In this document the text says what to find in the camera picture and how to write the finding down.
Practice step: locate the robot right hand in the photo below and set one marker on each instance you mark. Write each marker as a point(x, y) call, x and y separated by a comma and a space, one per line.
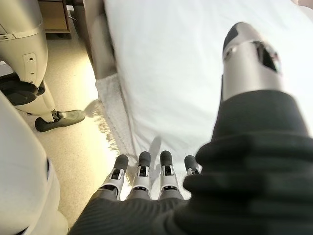
point(244, 183)

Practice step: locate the white duvet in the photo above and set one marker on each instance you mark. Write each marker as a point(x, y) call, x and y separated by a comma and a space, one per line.
point(171, 73)

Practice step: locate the white fringed throw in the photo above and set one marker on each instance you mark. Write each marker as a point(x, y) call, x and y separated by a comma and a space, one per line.
point(115, 117)

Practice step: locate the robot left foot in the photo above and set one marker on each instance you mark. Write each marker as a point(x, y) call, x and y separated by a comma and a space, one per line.
point(61, 120)

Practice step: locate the brown cardboard box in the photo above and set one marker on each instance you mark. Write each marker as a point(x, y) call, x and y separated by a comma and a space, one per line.
point(100, 36)

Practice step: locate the wooden nightstand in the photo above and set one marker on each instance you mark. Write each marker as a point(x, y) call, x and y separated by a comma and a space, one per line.
point(56, 17)

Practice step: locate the white robot left leg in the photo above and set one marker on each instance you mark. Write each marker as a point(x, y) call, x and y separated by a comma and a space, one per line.
point(27, 49)

